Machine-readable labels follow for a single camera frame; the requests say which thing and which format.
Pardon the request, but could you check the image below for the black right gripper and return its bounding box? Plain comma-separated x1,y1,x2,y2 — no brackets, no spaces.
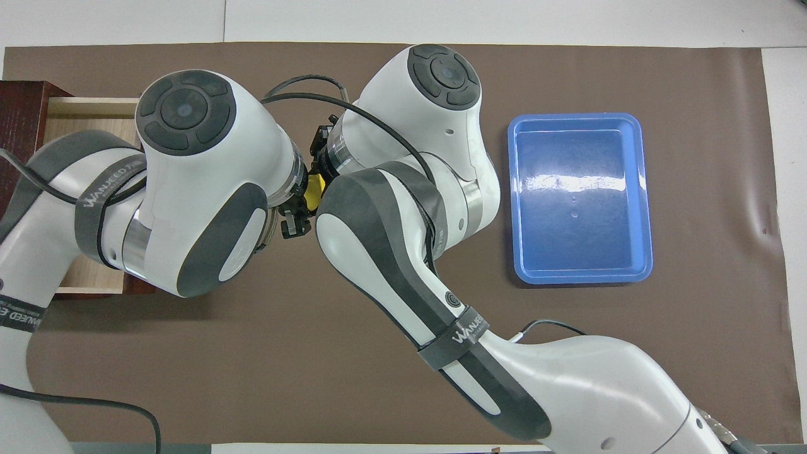
310,125,341,185

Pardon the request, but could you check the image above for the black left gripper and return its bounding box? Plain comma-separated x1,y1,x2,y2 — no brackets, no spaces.
281,165,313,240

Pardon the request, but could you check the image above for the yellow cube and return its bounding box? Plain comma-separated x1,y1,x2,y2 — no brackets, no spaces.
305,175,329,212

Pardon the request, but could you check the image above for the wooden drawer with white handle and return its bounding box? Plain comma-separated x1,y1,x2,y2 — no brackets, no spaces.
44,96,157,297

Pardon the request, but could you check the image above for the brown table mat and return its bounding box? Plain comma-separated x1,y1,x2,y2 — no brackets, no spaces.
0,42,804,445

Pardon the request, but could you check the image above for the blue plastic tray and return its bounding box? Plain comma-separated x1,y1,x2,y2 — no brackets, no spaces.
508,112,654,286

